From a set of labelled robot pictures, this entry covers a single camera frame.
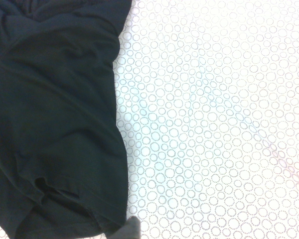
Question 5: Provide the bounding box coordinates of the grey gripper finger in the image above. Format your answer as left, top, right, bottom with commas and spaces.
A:
114, 216, 141, 239

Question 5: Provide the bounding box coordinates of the black cotton garment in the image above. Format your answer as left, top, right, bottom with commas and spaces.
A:
0, 0, 133, 239

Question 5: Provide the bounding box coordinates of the white circle-patterned bed sheet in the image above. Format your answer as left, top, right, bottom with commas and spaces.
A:
0, 0, 299, 239

